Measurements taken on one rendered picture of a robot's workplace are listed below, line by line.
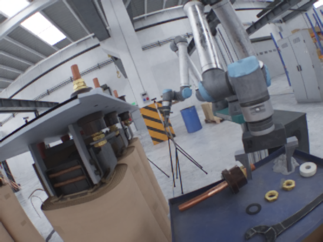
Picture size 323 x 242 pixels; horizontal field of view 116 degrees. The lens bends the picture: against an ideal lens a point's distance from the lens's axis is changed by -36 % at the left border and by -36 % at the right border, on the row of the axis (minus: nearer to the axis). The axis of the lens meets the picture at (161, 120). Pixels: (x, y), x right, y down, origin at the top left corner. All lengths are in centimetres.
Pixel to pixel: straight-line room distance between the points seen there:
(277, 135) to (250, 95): 14
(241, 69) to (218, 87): 16
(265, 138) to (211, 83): 26
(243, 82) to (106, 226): 66
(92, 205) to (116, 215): 10
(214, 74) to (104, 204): 61
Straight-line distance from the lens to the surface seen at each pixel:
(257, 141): 47
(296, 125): 146
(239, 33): 95
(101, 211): 63
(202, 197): 64
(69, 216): 70
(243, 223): 55
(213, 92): 56
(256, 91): 42
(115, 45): 682
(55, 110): 31
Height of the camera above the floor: 129
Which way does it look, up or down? 5 degrees down
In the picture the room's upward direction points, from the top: 21 degrees counter-clockwise
